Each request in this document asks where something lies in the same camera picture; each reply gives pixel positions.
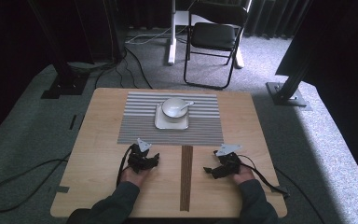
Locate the black metal stand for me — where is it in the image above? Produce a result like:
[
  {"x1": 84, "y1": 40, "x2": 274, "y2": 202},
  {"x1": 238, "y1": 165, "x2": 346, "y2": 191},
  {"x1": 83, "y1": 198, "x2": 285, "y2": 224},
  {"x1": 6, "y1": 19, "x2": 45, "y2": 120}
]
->
[{"x1": 27, "y1": 0, "x2": 91, "y2": 100}]

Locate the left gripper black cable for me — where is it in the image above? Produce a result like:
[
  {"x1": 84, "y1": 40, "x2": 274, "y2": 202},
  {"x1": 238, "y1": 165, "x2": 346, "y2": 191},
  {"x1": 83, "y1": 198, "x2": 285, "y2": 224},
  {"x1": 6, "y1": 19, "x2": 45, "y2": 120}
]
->
[{"x1": 116, "y1": 144, "x2": 135, "y2": 189}]

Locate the black looped floor cable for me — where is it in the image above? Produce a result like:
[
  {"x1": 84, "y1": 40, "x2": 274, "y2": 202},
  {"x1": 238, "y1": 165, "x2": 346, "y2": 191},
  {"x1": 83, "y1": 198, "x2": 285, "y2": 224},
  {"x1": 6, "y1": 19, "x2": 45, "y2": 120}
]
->
[{"x1": 0, "y1": 151, "x2": 73, "y2": 214}]

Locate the black cloth drape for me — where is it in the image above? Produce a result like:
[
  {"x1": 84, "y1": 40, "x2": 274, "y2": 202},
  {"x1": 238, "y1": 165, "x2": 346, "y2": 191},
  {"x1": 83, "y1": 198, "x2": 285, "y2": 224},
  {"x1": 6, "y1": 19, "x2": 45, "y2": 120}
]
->
[{"x1": 274, "y1": 0, "x2": 358, "y2": 197}]

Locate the black folding chair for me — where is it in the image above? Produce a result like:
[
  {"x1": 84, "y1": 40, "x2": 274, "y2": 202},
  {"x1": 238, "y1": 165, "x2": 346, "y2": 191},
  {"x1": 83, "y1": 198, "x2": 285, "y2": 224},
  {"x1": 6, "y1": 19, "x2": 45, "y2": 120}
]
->
[{"x1": 183, "y1": 0, "x2": 250, "y2": 91}]

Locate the person's left hand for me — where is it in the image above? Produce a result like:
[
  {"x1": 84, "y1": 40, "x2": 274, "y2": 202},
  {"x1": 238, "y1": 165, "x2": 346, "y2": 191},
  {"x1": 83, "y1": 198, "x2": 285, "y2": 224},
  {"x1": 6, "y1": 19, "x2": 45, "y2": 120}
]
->
[{"x1": 119, "y1": 165, "x2": 152, "y2": 189}]

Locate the white floor cable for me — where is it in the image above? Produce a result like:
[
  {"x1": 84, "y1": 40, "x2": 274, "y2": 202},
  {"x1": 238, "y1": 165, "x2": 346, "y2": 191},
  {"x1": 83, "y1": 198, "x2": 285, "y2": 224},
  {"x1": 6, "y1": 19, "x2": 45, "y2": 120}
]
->
[{"x1": 125, "y1": 26, "x2": 172, "y2": 46}]

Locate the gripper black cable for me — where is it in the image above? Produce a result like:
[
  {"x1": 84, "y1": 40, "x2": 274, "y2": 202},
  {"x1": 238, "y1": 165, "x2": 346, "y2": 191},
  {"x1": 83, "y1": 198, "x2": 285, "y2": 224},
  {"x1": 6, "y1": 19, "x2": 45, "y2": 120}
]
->
[
  {"x1": 236, "y1": 154, "x2": 291, "y2": 198},
  {"x1": 116, "y1": 144, "x2": 135, "y2": 189}
]

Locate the white square plate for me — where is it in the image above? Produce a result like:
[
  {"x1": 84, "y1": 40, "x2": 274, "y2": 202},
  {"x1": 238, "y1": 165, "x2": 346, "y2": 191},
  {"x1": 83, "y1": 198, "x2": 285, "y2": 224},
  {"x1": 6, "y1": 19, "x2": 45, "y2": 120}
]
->
[{"x1": 154, "y1": 103, "x2": 190, "y2": 131}]

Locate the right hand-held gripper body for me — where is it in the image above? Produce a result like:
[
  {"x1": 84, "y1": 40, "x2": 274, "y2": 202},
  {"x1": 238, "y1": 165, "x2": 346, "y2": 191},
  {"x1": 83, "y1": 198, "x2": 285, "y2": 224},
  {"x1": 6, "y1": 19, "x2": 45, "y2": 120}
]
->
[{"x1": 213, "y1": 143, "x2": 243, "y2": 176}]

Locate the person's right hand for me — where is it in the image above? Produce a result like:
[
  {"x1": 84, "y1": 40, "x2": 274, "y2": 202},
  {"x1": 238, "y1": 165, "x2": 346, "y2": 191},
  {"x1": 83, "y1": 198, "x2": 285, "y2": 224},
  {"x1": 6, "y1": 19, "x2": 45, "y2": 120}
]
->
[{"x1": 232, "y1": 163, "x2": 257, "y2": 187}]

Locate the bundle of black floor cables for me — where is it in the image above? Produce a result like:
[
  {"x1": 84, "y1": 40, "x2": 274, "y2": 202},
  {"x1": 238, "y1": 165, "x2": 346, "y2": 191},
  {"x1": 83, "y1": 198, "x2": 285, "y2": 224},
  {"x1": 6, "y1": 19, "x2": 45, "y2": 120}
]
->
[{"x1": 93, "y1": 46, "x2": 154, "y2": 91}]

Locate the white bowl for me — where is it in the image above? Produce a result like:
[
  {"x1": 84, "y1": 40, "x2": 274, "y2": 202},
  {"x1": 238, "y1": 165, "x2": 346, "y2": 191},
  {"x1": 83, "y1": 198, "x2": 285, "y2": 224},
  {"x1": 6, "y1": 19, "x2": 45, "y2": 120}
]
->
[{"x1": 160, "y1": 96, "x2": 188, "y2": 119}]

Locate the white spoon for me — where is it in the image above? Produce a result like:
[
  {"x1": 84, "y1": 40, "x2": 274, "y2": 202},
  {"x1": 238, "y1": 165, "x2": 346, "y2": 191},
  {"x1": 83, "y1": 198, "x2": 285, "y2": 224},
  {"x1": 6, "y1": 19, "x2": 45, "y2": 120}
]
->
[{"x1": 177, "y1": 100, "x2": 196, "y2": 112}]

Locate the thin black floor cable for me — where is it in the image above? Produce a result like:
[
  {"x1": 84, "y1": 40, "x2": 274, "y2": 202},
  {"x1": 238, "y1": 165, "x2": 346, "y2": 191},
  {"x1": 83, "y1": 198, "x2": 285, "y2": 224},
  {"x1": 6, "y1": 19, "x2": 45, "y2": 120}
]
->
[{"x1": 274, "y1": 167, "x2": 326, "y2": 224}]

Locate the dark pleated curtain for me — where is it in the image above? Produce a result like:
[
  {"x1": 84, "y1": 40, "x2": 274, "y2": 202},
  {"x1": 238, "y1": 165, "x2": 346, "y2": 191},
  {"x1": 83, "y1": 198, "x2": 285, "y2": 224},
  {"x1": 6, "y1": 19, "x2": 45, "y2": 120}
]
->
[{"x1": 245, "y1": 0, "x2": 302, "y2": 40}]

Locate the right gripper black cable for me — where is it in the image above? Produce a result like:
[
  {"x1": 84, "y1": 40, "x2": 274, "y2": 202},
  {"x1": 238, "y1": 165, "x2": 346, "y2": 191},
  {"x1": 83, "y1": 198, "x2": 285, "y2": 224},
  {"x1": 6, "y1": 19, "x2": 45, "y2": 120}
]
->
[{"x1": 236, "y1": 154, "x2": 291, "y2": 198}]

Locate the black stand with grey base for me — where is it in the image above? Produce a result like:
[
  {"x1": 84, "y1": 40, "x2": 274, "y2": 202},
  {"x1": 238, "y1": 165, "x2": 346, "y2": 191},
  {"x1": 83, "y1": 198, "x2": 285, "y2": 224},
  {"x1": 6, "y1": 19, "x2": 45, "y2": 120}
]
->
[{"x1": 266, "y1": 52, "x2": 313, "y2": 112}]

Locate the black tape strip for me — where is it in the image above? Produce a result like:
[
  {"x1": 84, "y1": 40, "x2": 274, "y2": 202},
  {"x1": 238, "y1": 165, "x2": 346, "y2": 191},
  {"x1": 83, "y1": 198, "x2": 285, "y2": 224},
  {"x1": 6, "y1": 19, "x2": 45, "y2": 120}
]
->
[{"x1": 68, "y1": 114, "x2": 77, "y2": 132}]

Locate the grey striped placemat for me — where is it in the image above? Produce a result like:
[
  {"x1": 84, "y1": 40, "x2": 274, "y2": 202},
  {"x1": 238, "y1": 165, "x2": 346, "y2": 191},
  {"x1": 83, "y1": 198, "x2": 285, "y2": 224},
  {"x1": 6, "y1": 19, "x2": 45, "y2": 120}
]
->
[{"x1": 117, "y1": 91, "x2": 225, "y2": 147}]

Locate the row of brown chopsticks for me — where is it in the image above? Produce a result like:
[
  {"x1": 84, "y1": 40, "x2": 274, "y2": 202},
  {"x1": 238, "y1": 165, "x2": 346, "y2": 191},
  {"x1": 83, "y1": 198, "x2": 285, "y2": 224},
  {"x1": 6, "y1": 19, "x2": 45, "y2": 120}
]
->
[{"x1": 180, "y1": 145, "x2": 194, "y2": 213}]

